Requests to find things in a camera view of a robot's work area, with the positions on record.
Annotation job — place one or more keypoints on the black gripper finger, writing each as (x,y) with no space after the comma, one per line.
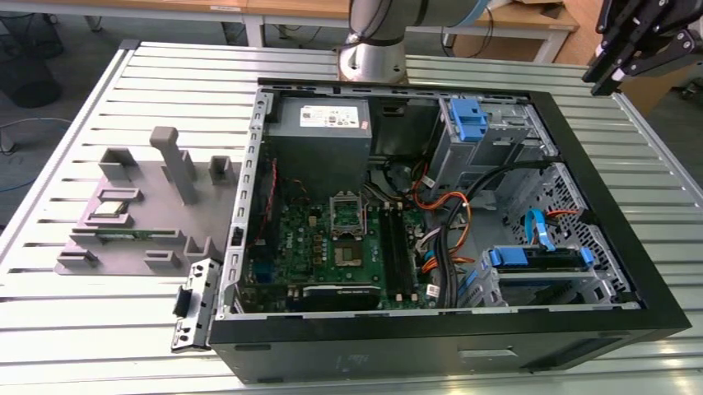
(609,61)
(664,53)

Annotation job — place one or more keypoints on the hard disk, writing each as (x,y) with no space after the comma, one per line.
(548,259)

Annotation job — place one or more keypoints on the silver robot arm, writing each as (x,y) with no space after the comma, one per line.
(368,61)

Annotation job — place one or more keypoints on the grey metal disk bay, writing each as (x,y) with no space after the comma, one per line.
(548,288)

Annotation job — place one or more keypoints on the brown wooden cabinet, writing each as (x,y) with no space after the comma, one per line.
(664,94)

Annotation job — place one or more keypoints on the blue drive latch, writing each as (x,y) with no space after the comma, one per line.
(466,123)

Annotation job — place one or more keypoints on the grey metal drive cage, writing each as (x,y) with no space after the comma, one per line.
(461,160)

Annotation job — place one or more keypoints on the grey power supply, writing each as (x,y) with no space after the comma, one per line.
(318,164)

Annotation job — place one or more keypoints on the RAM slot white clips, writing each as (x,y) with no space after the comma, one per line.
(408,251)
(393,251)

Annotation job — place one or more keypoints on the CPU socket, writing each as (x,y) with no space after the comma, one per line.
(349,253)

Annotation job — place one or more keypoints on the green motherboard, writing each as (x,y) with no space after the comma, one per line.
(306,247)

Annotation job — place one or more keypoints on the black graphics card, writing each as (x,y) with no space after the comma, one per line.
(340,297)

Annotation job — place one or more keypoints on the black PC case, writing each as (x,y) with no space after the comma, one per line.
(384,354)

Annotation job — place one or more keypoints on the grey parts rack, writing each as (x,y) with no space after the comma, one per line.
(164,222)

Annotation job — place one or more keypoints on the green RAM stick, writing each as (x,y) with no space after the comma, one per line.
(125,235)

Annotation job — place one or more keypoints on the silver CPU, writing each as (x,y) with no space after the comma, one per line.
(109,209)

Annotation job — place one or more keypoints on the black mesh waste bin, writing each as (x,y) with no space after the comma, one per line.
(32,82)

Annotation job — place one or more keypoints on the wooden desk white frame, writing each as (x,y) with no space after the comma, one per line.
(526,16)
(181,3)

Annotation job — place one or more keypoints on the grey metal card bracket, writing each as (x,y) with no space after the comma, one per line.
(200,304)

